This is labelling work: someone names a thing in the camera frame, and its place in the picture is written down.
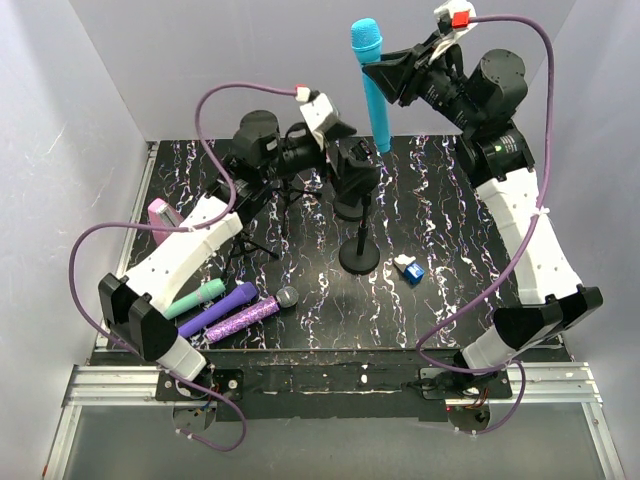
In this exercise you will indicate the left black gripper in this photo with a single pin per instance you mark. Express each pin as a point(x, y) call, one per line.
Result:
point(349, 169)

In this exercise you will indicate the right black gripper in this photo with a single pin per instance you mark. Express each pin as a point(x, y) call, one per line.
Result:
point(389, 73)

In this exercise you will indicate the cyan microphone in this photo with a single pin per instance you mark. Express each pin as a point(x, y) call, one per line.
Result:
point(366, 43)

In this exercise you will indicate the round base mic stand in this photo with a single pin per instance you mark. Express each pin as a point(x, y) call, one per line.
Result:
point(359, 255)

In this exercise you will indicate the black tripod mic stand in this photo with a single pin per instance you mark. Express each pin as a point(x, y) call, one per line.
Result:
point(243, 245)

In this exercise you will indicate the glitter purple microphone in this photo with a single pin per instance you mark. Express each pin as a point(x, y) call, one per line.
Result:
point(284, 298)

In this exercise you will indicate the mint green microphone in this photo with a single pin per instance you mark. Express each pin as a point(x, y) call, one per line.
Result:
point(204, 293)

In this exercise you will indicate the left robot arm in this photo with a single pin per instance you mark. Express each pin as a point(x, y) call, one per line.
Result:
point(262, 161)

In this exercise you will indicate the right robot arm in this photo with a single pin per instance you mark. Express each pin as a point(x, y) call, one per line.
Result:
point(499, 165)

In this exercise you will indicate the blue white small box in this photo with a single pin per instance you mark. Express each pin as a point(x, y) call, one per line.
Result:
point(409, 268)

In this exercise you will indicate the pink box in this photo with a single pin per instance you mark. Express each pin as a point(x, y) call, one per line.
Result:
point(162, 214)

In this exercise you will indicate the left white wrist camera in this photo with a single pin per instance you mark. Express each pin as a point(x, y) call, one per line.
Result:
point(318, 111)

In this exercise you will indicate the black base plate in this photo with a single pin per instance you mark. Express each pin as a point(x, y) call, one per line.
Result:
point(320, 384)

